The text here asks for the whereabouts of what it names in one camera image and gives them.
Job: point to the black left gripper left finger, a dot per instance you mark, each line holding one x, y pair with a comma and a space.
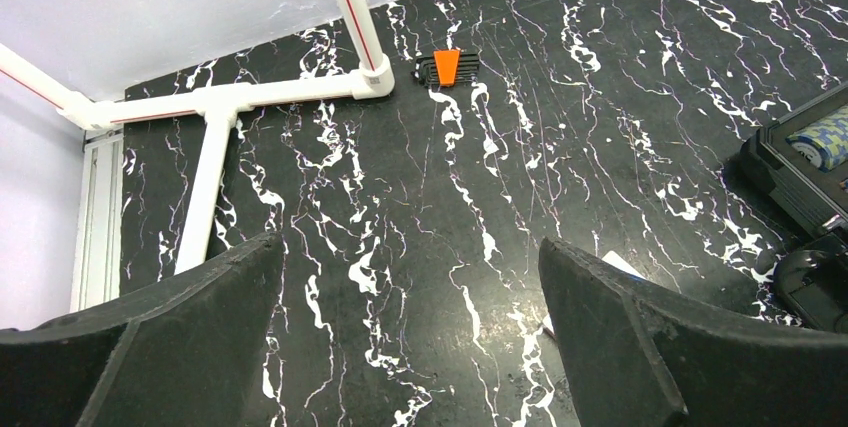
180, 352

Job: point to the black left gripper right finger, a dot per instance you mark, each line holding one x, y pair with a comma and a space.
638, 354

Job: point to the blue playing card deck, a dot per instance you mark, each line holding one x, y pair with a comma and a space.
612, 258

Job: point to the black poker set case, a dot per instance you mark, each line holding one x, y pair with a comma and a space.
812, 280

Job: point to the small orange black clip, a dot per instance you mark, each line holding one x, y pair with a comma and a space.
446, 68

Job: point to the aluminium rail frame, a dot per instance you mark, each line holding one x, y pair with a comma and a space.
96, 272

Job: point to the white pvc pipe frame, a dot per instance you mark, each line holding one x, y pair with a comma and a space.
219, 106

